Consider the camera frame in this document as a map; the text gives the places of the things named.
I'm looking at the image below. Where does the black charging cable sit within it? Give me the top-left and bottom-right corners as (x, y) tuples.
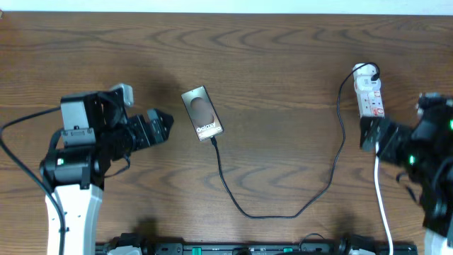
(210, 62), (381, 220)

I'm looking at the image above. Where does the white power strip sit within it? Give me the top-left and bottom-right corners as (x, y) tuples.
(353, 64), (384, 118)

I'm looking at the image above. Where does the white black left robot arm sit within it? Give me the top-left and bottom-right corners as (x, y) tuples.
(40, 88), (174, 254)

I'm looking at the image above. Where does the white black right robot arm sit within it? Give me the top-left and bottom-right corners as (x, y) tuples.
(360, 93), (452, 254)

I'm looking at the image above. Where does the white power strip cord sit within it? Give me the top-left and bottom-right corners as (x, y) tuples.
(373, 141), (394, 255)

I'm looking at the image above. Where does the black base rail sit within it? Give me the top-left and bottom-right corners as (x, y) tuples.
(95, 241), (418, 255)

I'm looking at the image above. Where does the white charger plug adapter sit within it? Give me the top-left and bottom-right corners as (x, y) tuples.
(352, 63), (377, 79)

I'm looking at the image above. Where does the Galaxy smartphone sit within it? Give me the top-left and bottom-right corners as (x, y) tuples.
(181, 86), (224, 141)

